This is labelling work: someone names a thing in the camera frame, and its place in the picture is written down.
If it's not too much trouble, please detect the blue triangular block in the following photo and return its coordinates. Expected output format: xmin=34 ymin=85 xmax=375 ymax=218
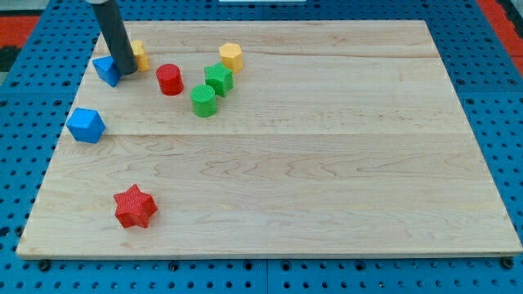
xmin=92 ymin=56 xmax=122 ymax=87

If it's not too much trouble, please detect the yellow heart block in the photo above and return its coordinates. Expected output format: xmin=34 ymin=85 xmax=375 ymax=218
xmin=131 ymin=40 xmax=150 ymax=72

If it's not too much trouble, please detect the light wooden board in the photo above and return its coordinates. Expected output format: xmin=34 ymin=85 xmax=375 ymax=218
xmin=17 ymin=20 xmax=522 ymax=261

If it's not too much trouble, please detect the green cylinder block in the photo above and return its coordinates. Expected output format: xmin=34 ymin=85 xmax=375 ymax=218
xmin=190 ymin=84 xmax=217 ymax=118

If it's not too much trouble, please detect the green star block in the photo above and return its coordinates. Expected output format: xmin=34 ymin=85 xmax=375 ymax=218
xmin=204 ymin=63 xmax=234 ymax=97

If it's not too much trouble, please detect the yellow hexagon block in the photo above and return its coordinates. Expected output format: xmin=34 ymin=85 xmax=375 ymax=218
xmin=219 ymin=42 xmax=244 ymax=74

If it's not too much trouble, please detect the red cylinder block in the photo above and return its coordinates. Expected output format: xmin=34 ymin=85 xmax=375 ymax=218
xmin=155 ymin=64 xmax=184 ymax=96

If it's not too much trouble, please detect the red star block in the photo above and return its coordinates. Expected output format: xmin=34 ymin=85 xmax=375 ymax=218
xmin=114 ymin=184 xmax=158 ymax=229

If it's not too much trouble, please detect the blue cube block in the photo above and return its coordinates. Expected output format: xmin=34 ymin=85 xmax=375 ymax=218
xmin=66 ymin=108 xmax=105 ymax=144

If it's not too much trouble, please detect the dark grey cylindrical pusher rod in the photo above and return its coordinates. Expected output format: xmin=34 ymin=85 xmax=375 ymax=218
xmin=87 ymin=0 xmax=138 ymax=75

